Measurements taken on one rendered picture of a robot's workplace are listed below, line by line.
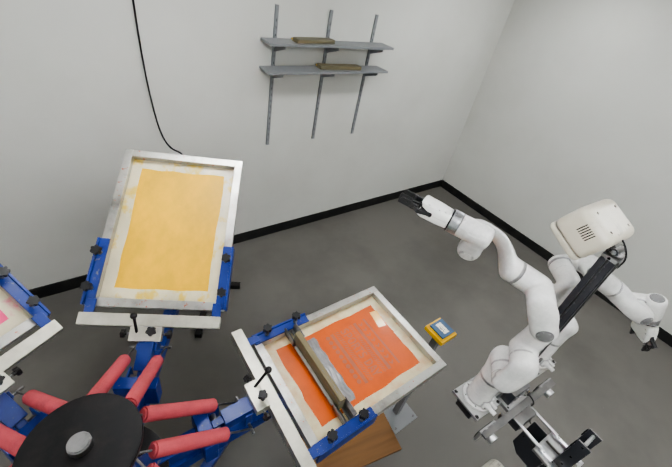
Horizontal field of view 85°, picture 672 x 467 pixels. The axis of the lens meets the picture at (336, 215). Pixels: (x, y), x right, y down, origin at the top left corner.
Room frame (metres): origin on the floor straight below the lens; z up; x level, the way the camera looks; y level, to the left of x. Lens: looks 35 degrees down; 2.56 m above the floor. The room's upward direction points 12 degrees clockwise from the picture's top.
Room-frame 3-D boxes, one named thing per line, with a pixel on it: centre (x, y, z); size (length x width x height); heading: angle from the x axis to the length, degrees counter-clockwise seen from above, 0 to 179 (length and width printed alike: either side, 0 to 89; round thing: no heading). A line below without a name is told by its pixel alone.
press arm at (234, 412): (0.71, 0.20, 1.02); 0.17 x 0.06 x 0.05; 132
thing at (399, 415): (1.38, -0.72, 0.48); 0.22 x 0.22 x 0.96; 42
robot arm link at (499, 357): (0.90, -0.75, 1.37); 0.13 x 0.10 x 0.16; 167
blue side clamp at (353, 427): (0.72, -0.23, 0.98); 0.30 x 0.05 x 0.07; 132
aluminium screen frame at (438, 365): (1.09, -0.22, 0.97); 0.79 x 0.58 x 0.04; 132
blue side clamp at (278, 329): (1.13, 0.15, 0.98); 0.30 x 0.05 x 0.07; 132
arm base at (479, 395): (0.90, -0.76, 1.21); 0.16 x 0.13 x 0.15; 39
